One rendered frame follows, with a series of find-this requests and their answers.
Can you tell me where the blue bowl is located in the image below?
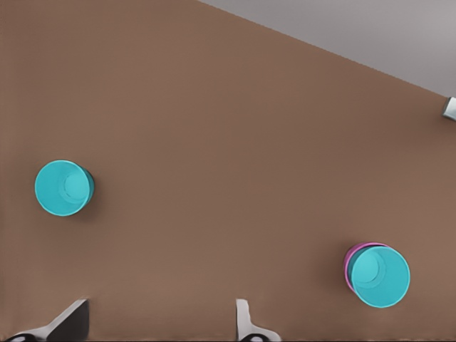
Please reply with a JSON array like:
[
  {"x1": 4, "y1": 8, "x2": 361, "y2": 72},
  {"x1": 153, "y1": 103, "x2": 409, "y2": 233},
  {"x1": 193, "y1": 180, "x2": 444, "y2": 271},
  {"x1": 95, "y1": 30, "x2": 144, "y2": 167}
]
[
  {"x1": 351, "y1": 246, "x2": 411, "y2": 309},
  {"x1": 34, "y1": 159, "x2": 95, "y2": 217}
]

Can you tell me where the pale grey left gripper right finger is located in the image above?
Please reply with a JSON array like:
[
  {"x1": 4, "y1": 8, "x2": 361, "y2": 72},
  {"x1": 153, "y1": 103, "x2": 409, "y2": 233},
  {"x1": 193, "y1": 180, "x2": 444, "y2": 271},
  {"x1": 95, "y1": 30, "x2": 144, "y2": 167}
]
[{"x1": 235, "y1": 299, "x2": 282, "y2": 342}]

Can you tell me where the pink bowl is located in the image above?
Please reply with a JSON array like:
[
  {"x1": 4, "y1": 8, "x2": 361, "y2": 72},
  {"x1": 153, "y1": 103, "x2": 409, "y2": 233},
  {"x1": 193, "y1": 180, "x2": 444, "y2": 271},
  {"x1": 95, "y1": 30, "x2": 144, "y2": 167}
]
[{"x1": 343, "y1": 242, "x2": 390, "y2": 294}]

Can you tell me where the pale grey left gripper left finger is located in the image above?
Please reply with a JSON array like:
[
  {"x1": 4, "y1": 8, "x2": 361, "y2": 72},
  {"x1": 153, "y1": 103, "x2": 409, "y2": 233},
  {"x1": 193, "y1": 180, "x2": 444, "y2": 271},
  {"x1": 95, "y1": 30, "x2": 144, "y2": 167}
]
[{"x1": 2, "y1": 298, "x2": 90, "y2": 342}]

